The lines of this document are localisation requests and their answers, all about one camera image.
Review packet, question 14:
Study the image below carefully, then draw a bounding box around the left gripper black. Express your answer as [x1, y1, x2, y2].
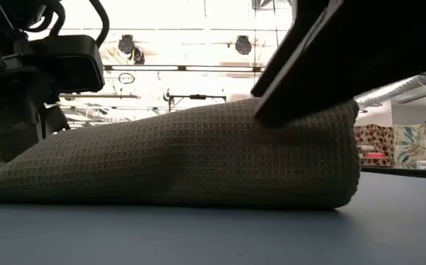
[0, 32, 71, 163]

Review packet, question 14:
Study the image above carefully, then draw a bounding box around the grey-brown waffle towel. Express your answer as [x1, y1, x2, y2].
[0, 97, 361, 211]

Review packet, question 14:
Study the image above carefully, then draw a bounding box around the red floral patterned fabric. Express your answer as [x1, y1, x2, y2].
[354, 124, 396, 167]

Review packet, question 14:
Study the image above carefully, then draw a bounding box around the leaf print fabric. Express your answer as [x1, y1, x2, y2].
[394, 124, 426, 169]

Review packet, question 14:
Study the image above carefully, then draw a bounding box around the long ceiling light bar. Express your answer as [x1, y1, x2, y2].
[104, 64, 267, 74]

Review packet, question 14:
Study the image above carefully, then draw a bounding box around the silver ventilation duct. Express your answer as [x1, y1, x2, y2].
[355, 75, 426, 108]

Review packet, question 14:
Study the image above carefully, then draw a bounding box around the black ceiling cable reel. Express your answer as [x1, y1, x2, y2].
[118, 35, 136, 55]
[131, 46, 146, 66]
[233, 35, 252, 56]

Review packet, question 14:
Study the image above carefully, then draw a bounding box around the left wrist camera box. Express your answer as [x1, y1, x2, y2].
[30, 35, 105, 93]

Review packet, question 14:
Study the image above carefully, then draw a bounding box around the black coiled cable ring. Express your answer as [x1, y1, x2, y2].
[118, 71, 136, 85]

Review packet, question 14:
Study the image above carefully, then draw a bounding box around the black metal frame stand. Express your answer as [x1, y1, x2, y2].
[167, 93, 228, 112]

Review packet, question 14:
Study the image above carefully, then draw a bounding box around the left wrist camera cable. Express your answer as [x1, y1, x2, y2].
[86, 0, 111, 49]

